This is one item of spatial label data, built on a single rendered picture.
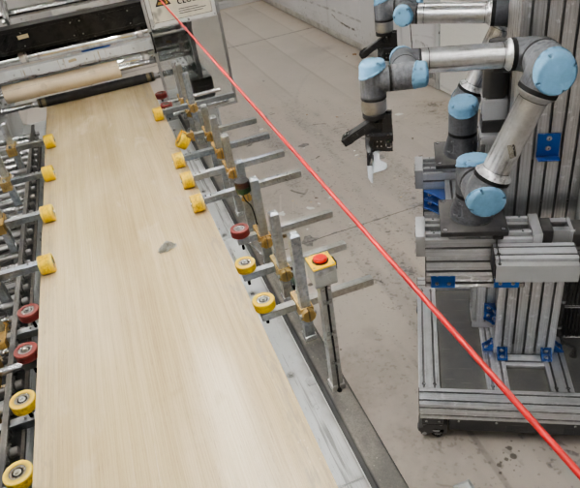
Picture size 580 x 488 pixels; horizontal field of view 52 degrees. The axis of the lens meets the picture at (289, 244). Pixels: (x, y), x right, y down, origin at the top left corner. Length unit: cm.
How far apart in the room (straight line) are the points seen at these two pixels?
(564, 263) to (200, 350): 122
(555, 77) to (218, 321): 127
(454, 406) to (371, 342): 74
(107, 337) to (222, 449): 67
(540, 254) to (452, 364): 82
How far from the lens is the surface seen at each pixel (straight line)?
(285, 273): 225
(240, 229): 248
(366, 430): 190
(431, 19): 240
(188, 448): 171
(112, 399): 191
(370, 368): 303
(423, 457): 271
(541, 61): 179
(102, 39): 449
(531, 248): 217
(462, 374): 273
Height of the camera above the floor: 220
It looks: 34 degrees down
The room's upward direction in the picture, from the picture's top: 9 degrees counter-clockwise
